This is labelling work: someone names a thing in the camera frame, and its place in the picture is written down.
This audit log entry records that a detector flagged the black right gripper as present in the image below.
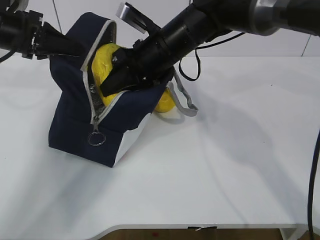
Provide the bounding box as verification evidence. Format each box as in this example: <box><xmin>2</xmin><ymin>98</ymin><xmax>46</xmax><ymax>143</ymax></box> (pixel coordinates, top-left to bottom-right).
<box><xmin>99</xmin><ymin>39</ymin><xmax>175</xmax><ymax>97</ymax></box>

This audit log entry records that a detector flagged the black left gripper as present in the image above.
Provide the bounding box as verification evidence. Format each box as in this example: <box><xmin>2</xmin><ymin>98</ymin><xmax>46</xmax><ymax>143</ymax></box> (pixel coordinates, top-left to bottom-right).
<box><xmin>18</xmin><ymin>10</ymin><xmax>85</xmax><ymax>60</ymax></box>

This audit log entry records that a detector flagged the yellow banana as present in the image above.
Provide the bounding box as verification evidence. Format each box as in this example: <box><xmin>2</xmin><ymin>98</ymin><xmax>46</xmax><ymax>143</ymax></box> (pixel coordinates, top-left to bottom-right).
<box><xmin>91</xmin><ymin>43</ymin><xmax>120</xmax><ymax>107</ymax></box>

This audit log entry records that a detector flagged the yellow pear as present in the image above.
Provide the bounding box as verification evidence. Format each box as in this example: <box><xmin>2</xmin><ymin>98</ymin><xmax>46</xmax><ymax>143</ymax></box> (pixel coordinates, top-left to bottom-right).
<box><xmin>154</xmin><ymin>88</ymin><xmax>176</xmax><ymax>113</ymax></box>

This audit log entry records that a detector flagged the navy blue lunch bag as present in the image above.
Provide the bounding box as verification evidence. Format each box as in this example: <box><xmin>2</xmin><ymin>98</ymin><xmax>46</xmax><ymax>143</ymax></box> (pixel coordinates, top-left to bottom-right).
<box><xmin>47</xmin><ymin>11</ymin><xmax>199</xmax><ymax>169</ymax></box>

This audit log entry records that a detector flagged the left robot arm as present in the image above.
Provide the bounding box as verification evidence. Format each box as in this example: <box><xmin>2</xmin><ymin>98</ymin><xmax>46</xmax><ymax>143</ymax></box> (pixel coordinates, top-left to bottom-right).
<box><xmin>0</xmin><ymin>0</ymin><xmax>85</xmax><ymax>62</ymax></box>

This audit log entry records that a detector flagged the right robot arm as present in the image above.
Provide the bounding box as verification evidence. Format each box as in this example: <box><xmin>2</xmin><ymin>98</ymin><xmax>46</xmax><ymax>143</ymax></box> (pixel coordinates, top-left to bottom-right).
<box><xmin>100</xmin><ymin>0</ymin><xmax>320</xmax><ymax>97</ymax></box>

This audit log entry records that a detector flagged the black tape on table edge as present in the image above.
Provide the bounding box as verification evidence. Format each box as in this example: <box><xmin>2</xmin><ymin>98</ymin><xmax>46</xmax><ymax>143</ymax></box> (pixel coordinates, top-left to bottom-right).
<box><xmin>187</xmin><ymin>226</ymin><xmax>217</xmax><ymax>231</ymax></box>

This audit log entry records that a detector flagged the white right table leg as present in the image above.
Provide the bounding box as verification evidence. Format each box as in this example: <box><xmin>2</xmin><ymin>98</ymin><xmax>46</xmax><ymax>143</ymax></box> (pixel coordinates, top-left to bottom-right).
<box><xmin>279</xmin><ymin>228</ymin><xmax>306</xmax><ymax>240</ymax></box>

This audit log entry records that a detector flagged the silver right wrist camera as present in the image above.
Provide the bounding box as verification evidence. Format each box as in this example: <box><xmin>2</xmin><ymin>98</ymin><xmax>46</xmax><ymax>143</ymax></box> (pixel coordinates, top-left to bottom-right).
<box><xmin>116</xmin><ymin>2</ymin><xmax>160</xmax><ymax>35</ymax></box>

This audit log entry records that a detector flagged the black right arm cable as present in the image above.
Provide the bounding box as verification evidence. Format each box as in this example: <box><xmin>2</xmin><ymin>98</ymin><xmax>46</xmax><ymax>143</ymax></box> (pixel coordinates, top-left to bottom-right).
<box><xmin>178</xmin><ymin>32</ymin><xmax>247</xmax><ymax>81</ymax></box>

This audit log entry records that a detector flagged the black floor cable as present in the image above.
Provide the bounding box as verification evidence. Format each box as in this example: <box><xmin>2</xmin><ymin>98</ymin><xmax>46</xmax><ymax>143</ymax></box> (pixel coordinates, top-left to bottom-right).
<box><xmin>307</xmin><ymin>129</ymin><xmax>320</xmax><ymax>240</ymax></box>

